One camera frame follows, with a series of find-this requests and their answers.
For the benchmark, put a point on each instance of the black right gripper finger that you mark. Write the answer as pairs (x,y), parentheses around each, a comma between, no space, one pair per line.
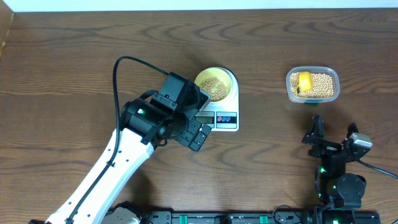
(316,132)
(352,128)

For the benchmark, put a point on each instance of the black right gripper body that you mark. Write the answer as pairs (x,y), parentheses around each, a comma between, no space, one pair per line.
(328,163)

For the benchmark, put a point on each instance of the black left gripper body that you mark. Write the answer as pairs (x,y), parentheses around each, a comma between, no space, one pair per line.
(186,135)

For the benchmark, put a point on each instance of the yellow plastic measuring scoop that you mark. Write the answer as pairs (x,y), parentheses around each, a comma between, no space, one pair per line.
(305,82)

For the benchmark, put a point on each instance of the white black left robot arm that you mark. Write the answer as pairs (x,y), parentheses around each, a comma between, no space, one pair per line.
(146,123)

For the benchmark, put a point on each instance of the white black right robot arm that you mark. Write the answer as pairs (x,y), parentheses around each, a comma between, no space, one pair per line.
(339,191)

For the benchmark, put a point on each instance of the soybeans in yellow bowl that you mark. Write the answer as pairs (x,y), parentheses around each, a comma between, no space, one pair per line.
(215,88)

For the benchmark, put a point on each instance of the yellow plastic bowl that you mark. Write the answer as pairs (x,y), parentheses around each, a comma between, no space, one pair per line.
(221,73)

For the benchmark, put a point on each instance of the white digital kitchen scale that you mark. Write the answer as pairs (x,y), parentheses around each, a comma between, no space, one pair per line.
(223,115)

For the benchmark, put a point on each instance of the pile of soybeans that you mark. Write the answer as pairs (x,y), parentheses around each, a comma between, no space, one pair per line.
(322,86)

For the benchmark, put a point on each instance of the clear plastic bean container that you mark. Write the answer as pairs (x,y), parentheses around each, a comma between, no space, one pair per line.
(313,69)

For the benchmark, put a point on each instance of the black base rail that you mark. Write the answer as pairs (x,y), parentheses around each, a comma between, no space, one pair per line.
(279,216)

